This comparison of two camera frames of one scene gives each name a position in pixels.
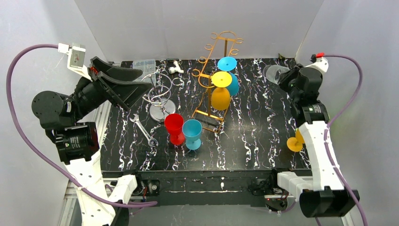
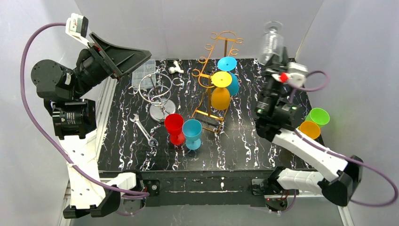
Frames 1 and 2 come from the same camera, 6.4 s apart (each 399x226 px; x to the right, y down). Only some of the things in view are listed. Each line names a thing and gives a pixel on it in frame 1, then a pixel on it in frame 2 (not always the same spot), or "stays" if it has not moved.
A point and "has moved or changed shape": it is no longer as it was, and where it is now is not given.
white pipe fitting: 172,70 stays
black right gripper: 285,79 to 274,70
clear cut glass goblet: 273,72 has moved or changed shape
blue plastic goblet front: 192,129 stays
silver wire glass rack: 159,93 stays
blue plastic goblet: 227,64 stays
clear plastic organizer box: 148,67 stays
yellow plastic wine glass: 220,95 stays
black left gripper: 110,90 to 104,55
